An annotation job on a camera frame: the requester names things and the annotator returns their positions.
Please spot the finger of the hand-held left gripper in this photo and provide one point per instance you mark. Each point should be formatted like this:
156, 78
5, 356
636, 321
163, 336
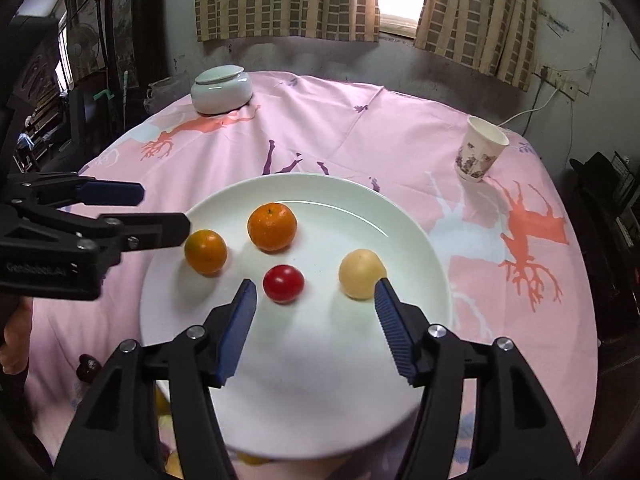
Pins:
150, 230
112, 193

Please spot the white round plate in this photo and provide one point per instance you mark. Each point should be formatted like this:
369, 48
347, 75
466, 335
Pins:
320, 370

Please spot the person's left hand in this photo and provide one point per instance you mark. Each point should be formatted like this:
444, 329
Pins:
15, 332

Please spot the black hat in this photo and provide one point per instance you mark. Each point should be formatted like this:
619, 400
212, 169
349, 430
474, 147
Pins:
597, 170

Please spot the pale yellow round fruit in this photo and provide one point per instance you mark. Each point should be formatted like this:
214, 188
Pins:
360, 272

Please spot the printed paper cup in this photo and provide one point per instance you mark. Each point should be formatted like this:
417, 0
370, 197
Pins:
477, 152

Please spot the dark framed picture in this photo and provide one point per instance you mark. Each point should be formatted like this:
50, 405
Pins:
121, 15

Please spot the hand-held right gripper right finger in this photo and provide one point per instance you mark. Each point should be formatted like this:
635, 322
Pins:
395, 330

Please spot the red cherry tomato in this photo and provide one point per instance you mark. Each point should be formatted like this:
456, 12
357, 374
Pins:
283, 284

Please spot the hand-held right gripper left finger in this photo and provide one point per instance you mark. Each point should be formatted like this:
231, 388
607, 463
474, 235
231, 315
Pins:
237, 330

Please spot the white power strip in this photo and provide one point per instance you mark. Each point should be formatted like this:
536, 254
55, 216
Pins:
562, 82

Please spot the pink printed tablecloth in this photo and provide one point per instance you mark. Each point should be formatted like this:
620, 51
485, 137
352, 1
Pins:
350, 130

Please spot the small orange-yellow citrus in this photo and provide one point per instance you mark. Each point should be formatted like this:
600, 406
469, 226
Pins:
206, 251

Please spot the white lidded ceramic jar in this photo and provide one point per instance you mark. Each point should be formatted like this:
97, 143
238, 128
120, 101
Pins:
221, 91

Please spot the standing electric fan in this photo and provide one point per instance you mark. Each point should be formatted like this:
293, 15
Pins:
82, 47

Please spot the large orange mandarin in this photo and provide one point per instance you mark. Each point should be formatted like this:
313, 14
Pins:
272, 227

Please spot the clear plastic container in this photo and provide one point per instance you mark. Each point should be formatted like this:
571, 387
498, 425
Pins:
167, 94

